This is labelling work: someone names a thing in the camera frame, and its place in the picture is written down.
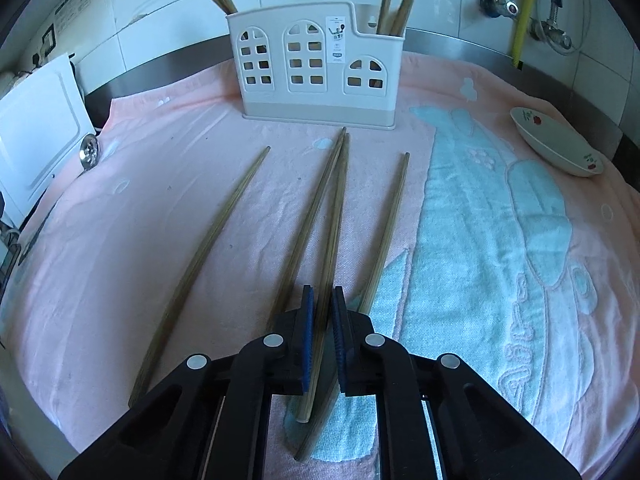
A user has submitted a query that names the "yellow gas hose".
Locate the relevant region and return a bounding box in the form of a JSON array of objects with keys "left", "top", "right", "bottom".
[{"left": 508, "top": 0, "right": 540, "bottom": 68}]

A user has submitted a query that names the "white plastic utensil holder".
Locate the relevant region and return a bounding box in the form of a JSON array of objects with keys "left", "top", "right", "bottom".
[{"left": 227, "top": 0, "right": 405, "bottom": 129}]

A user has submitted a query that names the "pink and blue towel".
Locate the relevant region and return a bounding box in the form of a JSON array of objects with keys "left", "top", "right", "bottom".
[{"left": 1, "top": 54, "right": 639, "bottom": 479}]

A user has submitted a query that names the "metal ladle spoon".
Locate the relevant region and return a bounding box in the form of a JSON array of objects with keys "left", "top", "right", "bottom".
[{"left": 17, "top": 133, "right": 101, "bottom": 266}]

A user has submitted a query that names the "white microwave oven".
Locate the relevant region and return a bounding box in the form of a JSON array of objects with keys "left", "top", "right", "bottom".
[{"left": 1, "top": 54, "right": 94, "bottom": 228}]

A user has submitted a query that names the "wooden chopstick crossing pair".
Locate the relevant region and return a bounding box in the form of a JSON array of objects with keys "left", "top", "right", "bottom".
[
  {"left": 293, "top": 152, "right": 411, "bottom": 463},
  {"left": 388, "top": 6, "right": 406, "bottom": 37}
]

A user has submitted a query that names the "white ceramic bowl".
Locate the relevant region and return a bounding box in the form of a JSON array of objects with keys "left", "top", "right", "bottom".
[{"left": 510, "top": 107, "right": 604, "bottom": 178}]

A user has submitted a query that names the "right water valve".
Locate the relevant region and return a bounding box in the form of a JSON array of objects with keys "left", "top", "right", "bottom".
[{"left": 529, "top": 0, "right": 592, "bottom": 56}]

